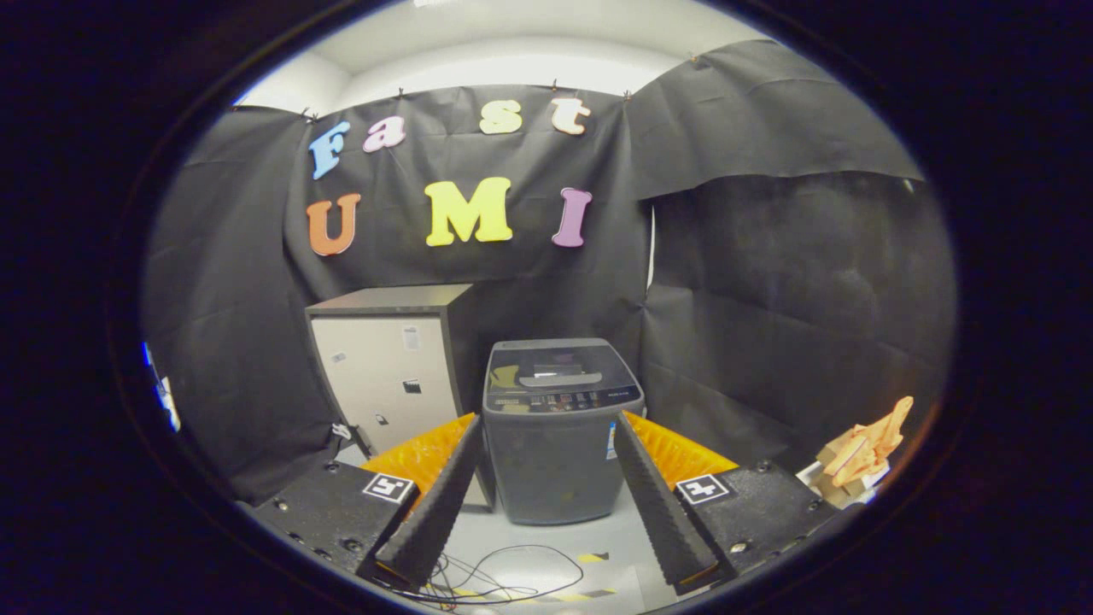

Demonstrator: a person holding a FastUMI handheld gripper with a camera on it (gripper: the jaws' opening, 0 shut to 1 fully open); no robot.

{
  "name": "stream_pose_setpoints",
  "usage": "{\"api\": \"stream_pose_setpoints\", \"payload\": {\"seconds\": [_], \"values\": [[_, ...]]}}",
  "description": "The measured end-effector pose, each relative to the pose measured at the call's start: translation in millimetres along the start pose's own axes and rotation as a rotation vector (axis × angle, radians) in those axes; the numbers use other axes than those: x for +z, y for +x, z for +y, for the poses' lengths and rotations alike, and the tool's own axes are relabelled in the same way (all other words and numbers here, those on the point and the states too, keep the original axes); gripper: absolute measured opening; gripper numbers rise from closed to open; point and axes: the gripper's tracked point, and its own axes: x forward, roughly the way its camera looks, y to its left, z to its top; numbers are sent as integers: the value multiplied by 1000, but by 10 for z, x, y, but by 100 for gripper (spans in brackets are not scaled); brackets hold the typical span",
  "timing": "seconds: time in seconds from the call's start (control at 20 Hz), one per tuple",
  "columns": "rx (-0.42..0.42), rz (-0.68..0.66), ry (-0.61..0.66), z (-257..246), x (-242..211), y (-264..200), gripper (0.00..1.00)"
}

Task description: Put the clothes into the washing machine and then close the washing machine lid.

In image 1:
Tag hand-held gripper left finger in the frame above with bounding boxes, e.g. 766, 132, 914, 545
248, 413, 484, 590

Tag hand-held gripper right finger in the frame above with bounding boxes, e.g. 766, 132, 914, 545
613, 412, 842, 596

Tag dark grey washing machine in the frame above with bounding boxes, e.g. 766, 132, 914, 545
482, 338, 646, 526

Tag grey cabinet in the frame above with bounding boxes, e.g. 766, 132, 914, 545
305, 284, 496, 509

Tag black backdrop cloth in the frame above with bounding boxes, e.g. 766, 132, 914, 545
141, 38, 957, 505

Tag white and blue strip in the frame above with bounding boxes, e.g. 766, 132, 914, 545
141, 342, 182, 432

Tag black floor cables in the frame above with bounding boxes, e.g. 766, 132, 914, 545
401, 544, 586, 609

